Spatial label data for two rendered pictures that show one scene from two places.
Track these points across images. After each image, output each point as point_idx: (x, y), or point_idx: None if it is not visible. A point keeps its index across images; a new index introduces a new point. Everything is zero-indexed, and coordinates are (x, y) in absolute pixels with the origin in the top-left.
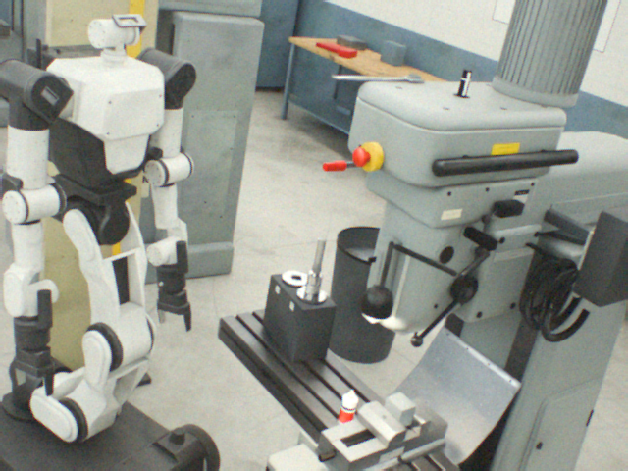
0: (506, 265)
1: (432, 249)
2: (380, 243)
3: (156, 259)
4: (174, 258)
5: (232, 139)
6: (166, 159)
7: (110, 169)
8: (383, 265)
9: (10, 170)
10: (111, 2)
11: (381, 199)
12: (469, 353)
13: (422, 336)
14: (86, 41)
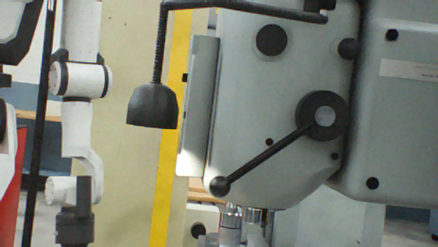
0: (420, 93)
1: (245, 29)
2: (190, 44)
3: (50, 195)
4: (74, 198)
5: (359, 230)
6: (72, 62)
7: None
8: (190, 74)
9: None
10: (155, 1)
11: None
12: None
13: (228, 177)
14: (125, 42)
